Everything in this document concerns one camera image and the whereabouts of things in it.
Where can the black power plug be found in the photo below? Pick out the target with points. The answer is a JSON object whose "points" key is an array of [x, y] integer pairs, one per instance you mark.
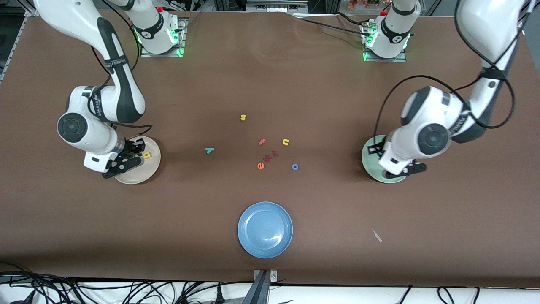
{"points": [[219, 295]]}

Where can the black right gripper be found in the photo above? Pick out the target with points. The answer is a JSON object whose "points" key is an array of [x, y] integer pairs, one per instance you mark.
{"points": [[132, 147]]}

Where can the white paper scrap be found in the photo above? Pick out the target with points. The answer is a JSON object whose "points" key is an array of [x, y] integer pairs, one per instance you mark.
{"points": [[376, 235]]}

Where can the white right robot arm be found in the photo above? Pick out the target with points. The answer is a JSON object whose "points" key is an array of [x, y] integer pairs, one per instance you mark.
{"points": [[71, 126]]}

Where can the grey device behind table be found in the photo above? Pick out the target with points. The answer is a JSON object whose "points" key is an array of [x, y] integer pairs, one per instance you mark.
{"points": [[276, 6]]}

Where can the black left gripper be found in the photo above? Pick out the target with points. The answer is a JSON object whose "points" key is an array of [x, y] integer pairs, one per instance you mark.
{"points": [[375, 149]]}

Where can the aluminium table frame rail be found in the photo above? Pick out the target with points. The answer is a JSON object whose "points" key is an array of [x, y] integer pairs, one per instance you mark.
{"points": [[29, 12]]}

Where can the blue round plate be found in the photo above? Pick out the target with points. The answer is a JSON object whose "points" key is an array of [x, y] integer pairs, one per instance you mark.
{"points": [[265, 230]]}

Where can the grey metal camera mount bracket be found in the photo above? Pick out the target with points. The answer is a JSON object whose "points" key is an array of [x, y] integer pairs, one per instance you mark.
{"points": [[263, 291]]}

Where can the aluminium table frame corner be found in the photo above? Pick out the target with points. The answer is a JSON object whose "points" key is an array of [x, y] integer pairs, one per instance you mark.
{"points": [[525, 29]]}

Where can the green round plate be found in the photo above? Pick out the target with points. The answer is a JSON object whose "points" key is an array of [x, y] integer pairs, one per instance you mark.
{"points": [[371, 166]]}

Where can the brown table cover sheet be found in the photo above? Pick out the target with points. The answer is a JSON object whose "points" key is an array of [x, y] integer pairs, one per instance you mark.
{"points": [[270, 84]]}

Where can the beige round plate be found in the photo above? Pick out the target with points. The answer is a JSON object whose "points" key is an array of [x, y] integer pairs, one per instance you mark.
{"points": [[143, 173]]}

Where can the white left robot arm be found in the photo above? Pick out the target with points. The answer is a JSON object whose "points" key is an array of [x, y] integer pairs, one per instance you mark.
{"points": [[432, 137]]}

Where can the orange flowers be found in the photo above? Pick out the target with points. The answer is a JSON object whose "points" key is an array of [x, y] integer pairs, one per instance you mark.
{"points": [[358, 4]]}

